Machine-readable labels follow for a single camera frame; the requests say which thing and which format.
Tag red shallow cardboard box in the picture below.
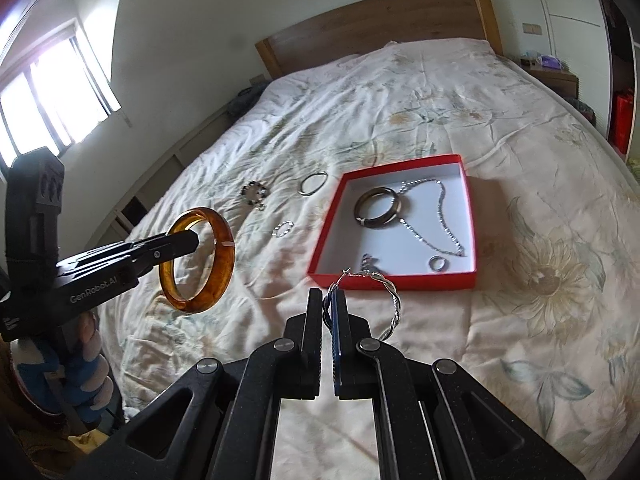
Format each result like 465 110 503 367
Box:
306 154 476 292

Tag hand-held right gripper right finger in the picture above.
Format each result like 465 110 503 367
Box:
325 290 587 480

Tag person's left hand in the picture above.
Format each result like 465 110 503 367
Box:
57 310 115 423

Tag red bag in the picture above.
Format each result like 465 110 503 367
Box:
612 89 636 156

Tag low white cabinet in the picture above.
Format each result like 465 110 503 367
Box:
90 105 236 241

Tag white wardrobe doors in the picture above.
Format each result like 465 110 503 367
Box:
530 0 616 86

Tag silver chain necklace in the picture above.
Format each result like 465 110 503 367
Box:
399 176 468 258

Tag dark brown bangle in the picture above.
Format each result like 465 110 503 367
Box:
354 186 408 231

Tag thin silver bangle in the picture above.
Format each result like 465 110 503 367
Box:
298 170 329 196

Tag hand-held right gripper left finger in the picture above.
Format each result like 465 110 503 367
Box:
90 287 324 480

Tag amber translucent bangle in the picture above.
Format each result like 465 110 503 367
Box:
159 207 235 315

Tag wooden nightstand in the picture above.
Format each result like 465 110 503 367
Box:
520 52 581 98

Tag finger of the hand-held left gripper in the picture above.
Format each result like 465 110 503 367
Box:
57 230 200 271
75 255 171 286

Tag bright window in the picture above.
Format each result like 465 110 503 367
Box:
0 17 123 171

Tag wooden bed headboard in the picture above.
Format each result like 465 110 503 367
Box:
255 0 505 81

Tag black silver beaded bracelet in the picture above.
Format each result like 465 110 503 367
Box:
241 182 269 206

